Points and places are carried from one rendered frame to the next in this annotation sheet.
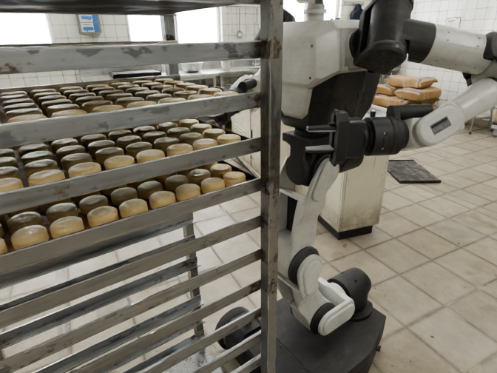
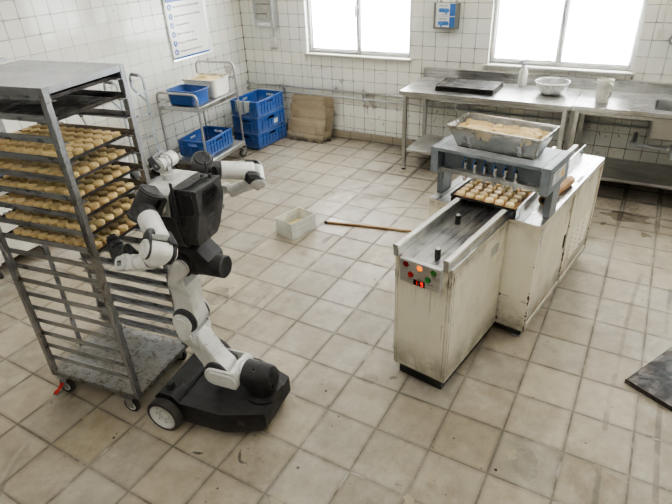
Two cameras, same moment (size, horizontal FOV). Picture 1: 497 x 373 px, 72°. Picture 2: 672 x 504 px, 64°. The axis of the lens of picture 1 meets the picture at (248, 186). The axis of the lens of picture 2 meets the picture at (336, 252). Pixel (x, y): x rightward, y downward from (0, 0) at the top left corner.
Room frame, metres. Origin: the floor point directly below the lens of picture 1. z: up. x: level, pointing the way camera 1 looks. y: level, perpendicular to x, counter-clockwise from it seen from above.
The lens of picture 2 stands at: (0.46, -2.50, 2.28)
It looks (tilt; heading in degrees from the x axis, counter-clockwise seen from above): 30 degrees down; 58
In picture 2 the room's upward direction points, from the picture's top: 3 degrees counter-clockwise
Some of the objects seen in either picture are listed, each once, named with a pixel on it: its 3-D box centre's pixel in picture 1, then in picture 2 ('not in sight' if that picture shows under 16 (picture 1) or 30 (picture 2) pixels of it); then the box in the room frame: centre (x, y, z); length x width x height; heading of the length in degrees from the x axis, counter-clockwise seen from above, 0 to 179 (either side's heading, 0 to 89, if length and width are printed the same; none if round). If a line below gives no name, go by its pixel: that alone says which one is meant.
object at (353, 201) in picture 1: (336, 163); (450, 292); (2.40, -0.67, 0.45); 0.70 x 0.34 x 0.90; 18
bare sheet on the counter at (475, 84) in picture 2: (134, 71); (469, 83); (4.71, 1.46, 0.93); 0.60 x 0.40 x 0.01; 118
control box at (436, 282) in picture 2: not in sight; (420, 274); (2.06, -0.78, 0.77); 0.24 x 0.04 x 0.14; 108
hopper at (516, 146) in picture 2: not in sight; (500, 137); (2.89, -0.51, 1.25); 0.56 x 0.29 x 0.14; 108
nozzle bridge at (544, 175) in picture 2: not in sight; (496, 175); (2.89, -0.51, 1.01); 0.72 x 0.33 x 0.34; 108
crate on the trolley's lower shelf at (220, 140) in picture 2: not in sight; (206, 141); (2.49, 3.45, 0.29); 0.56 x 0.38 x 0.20; 35
